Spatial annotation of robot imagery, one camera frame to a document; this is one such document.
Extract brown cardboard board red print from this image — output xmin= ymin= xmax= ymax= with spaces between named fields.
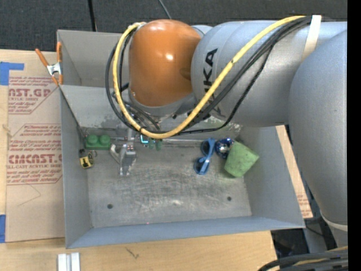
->
xmin=0 ymin=49 xmax=314 ymax=244

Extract shiny blue ball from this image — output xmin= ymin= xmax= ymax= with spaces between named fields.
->
xmin=215 ymin=137 xmax=235 ymax=160

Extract blue sunglasses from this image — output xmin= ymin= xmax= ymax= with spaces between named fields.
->
xmin=193 ymin=138 xmax=217 ymax=176

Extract yellow and black tape measure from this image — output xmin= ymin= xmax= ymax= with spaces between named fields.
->
xmin=78 ymin=148 xmax=98 ymax=169

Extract green cup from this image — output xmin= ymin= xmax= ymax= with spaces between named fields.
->
xmin=224 ymin=140 xmax=260 ymax=178

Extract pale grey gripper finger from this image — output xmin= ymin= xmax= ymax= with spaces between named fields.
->
xmin=119 ymin=144 xmax=138 ymax=177
xmin=109 ymin=143 xmax=123 ymax=164

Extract grey metal bin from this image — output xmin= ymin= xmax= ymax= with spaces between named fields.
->
xmin=56 ymin=29 xmax=307 ymax=250

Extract green toy brick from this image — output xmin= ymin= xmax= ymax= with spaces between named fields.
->
xmin=84 ymin=134 xmax=112 ymax=151

